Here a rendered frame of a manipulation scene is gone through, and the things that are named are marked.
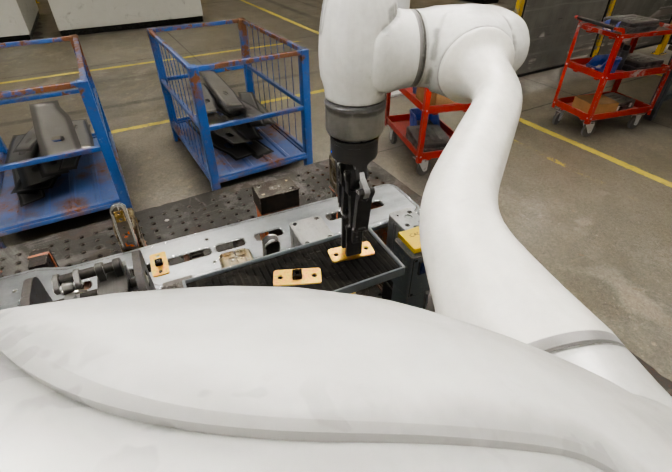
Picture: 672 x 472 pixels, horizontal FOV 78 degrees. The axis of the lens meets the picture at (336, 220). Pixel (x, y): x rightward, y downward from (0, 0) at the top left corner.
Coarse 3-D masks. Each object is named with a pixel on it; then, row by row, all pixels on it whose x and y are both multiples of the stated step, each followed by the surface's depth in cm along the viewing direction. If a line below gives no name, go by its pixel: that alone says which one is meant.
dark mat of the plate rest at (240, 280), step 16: (336, 240) 82; (368, 240) 82; (288, 256) 78; (304, 256) 78; (320, 256) 78; (368, 256) 78; (384, 256) 78; (224, 272) 74; (240, 272) 74; (256, 272) 74; (272, 272) 74; (336, 272) 74; (352, 272) 74; (368, 272) 74; (384, 272) 74; (320, 288) 71; (336, 288) 71
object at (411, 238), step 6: (414, 228) 85; (402, 234) 83; (408, 234) 83; (414, 234) 83; (402, 240) 83; (408, 240) 82; (414, 240) 82; (408, 246) 81; (414, 246) 80; (420, 246) 80; (414, 252) 80
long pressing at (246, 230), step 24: (384, 192) 125; (264, 216) 116; (288, 216) 115; (312, 216) 115; (384, 216) 115; (168, 240) 107; (192, 240) 107; (216, 240) 107; (288, 240) 107; (192, 264) 99; (216, 264) 99; (0, 288) 93; (48, 288) 93; (96, 288) 93
